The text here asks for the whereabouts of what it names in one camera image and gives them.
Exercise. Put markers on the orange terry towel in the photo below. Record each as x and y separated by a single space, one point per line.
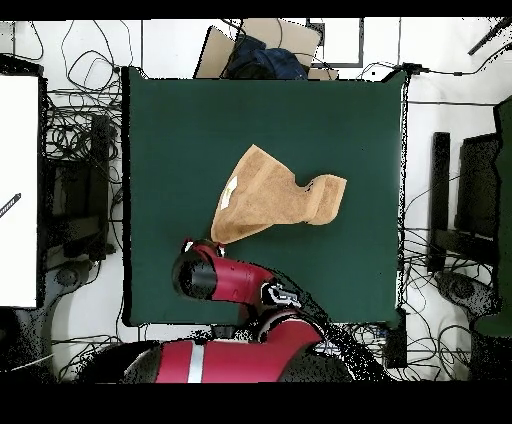
264 196

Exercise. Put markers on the black stand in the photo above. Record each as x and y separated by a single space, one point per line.
98 160
440 180

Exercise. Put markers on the black square frame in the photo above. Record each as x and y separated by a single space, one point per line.
340 64

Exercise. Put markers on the black box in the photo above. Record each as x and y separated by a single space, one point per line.
396 348

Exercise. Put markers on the dark green table cloth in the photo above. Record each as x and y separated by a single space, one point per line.
180 120

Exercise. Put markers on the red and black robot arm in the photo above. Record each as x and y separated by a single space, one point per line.
236 280

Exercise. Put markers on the black tripod leg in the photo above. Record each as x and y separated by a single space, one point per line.
488 38

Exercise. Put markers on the white panel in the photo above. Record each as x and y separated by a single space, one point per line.
18 160

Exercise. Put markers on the black marker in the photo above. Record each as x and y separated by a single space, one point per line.
11 204

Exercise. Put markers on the dark blue jeans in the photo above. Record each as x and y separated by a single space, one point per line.
276 60

